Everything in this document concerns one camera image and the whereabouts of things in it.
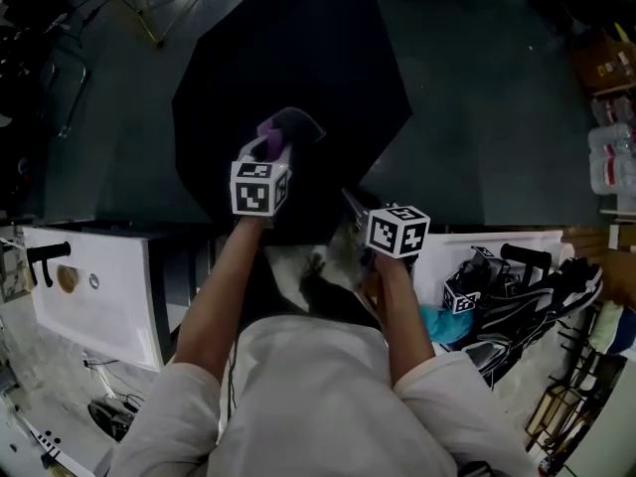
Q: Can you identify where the black gear bundle with cables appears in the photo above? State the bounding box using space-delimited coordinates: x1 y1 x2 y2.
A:
87 396 138 442

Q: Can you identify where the person's left forearm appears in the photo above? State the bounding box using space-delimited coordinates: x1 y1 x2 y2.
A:
173 216 262 382

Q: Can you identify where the black metal rack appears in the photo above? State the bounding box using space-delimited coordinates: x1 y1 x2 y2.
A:
524 310 630 466

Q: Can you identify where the idle gripper device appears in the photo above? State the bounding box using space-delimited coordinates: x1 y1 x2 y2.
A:
442 245 513 315

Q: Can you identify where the grey and purple cloth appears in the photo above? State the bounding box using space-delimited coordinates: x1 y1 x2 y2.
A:
256 106 327 162

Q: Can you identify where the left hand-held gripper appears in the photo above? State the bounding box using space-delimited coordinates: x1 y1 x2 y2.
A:
230 134 296 219

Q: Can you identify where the water bottle pack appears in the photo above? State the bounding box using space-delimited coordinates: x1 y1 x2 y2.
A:
588 122 636 196
590 96 636 126

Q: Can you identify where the black umbrella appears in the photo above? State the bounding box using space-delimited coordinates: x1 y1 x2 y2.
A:
171 0 414 247

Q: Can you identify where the dark blue cushion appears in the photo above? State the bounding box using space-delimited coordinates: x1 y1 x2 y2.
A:
608 305 636 356

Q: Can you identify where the person's white shirt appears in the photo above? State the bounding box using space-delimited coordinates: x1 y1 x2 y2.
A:
106 313 543 477

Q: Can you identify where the open labelled cardboard box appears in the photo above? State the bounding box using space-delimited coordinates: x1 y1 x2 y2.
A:
570 30 636 96

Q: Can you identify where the person's right forearm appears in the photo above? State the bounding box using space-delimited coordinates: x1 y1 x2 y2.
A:
372 255 433 390

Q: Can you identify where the plain brown cardboard box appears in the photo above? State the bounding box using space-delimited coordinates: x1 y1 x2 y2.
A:
600 250 636 312

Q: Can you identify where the white sink basin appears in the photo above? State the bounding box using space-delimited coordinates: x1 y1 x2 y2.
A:
22 221 173 373

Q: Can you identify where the wooden slat pallet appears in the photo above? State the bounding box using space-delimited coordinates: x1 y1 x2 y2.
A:
560 225 613 262

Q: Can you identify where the brown round soap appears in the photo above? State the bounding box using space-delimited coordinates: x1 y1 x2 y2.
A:
56 264 80 295

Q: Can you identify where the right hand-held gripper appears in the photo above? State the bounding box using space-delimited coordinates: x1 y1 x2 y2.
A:
341 187 431 259

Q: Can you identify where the white panel with black dots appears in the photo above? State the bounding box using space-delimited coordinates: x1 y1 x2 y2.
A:
0 390 113 477

